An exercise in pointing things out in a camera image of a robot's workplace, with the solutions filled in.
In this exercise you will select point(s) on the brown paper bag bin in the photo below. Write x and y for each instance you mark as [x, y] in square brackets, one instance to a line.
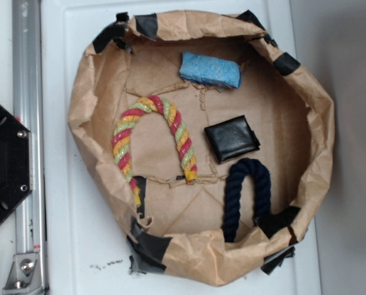
[139, 127]

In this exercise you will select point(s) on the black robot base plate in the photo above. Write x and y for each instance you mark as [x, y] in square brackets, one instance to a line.
[15, 182]

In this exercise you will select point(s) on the metal corner bracket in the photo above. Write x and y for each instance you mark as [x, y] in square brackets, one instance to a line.
[25, 274]

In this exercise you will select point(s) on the black leather wallet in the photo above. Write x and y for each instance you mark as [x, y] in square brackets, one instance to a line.
[231, 138]

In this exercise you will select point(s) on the aluminium frame rail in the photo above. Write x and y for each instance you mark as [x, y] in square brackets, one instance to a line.
[30, 217]

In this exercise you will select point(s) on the blue sponge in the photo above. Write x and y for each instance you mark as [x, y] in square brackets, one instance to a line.
[210, 70]

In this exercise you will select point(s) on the white plastic tray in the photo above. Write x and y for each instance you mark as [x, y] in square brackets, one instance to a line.
[87, 251]

